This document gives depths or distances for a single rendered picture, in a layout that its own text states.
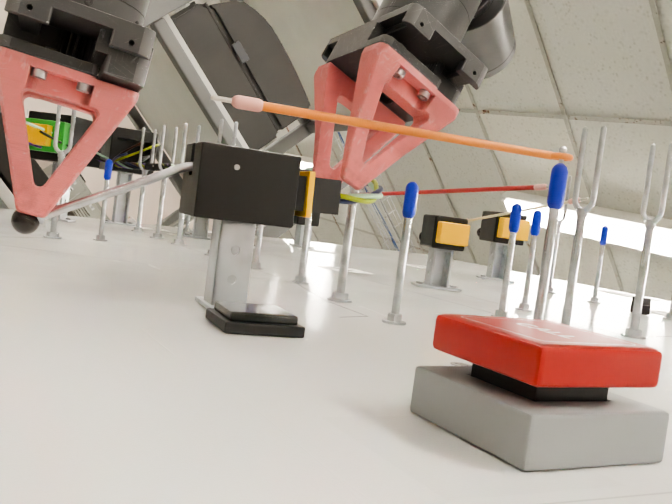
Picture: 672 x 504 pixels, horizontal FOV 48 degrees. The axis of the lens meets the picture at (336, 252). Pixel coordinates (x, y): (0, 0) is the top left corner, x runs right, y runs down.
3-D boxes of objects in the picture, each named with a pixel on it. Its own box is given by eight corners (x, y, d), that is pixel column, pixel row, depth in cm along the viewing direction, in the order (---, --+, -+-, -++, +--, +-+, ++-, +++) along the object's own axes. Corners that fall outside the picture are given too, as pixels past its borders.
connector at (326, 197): (245, 204, 45) (249, 170, 44) (320, 212, 47) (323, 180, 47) (263, 207, 42) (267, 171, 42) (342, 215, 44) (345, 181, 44)
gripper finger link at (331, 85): (342, 216, 51) (401, 103, 53) (404, 214, 45) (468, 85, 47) (263, 160, 48) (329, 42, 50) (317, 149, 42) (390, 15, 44)
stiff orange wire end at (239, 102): (207, 105, 32) (209, 92, 32) (562, 165, 37) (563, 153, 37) (212, 102, 30) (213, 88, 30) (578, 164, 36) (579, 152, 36)
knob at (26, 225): (10, 233, 39) (10, 206, 39) (40, 233, 40) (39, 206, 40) (10, 235, 38) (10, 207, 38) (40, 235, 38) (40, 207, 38)
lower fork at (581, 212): (584, 337, 51) (615, 128, 51) (565, 336, 51) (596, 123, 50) (562, 331, 53) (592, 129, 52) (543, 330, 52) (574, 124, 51)
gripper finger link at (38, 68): (93, 226, 44) (135, 70, 44) (101, 235, 37) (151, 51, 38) (-33, 194, 42) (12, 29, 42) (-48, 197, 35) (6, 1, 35)
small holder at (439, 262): (437, 282, 83) (446, 217, 83) (465, 293, 74) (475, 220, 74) (397, 278, 82) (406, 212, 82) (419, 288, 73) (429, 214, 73)
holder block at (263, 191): (178, 212, 44) (186, 143, 44) (270, 223, 46) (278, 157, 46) (193, 216, 40) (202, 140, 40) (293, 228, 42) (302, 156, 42)
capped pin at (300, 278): (312, 284, 63) (326, 181, 63) (301, 284, 62) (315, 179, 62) (298, 281, 64) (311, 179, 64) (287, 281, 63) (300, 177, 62)
